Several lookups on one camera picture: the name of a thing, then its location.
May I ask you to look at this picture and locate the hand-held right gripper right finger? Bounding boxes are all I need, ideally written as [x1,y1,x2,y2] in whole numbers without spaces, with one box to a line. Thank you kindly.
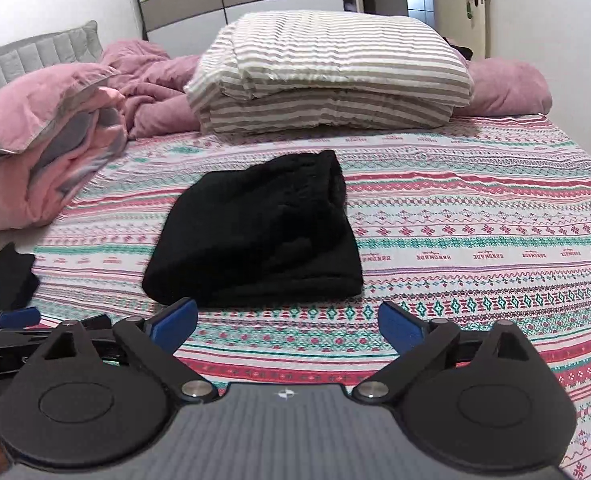
[353,301,543,403]

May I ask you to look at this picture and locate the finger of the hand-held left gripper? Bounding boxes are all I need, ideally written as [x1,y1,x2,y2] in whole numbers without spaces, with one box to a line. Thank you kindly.
[0,307,63,361]

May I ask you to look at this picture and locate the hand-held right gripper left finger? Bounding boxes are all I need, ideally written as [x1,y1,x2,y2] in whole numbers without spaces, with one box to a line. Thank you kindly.
[35,298,218,403]

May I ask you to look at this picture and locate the black pants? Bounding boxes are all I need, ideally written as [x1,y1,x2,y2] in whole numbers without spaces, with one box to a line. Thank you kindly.
[142,149,365,308]

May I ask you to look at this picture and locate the folded black cloth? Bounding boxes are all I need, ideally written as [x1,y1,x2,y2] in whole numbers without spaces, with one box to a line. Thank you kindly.
[0,242,40,311]

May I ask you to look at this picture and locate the patterned bed sheet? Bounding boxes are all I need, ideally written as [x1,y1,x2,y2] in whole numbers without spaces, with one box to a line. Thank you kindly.
[34,112,591,480]

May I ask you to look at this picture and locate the pink and grey comforter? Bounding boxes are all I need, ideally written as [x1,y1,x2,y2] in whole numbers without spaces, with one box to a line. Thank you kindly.
[0,63,128,231]

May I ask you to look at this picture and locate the mauve blanket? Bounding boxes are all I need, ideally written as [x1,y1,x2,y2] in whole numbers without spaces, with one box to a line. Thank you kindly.
[100,39,553,141]

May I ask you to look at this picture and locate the grey padded headboard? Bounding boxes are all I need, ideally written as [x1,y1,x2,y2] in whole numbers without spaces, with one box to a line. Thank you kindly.
[0,20,100,106]

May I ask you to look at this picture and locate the striped folded duvet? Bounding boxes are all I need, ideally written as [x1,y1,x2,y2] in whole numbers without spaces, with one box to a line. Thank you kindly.
[184,10,475,136]

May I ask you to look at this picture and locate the white door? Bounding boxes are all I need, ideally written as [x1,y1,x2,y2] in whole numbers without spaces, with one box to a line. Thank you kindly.
[433,0,491,58]

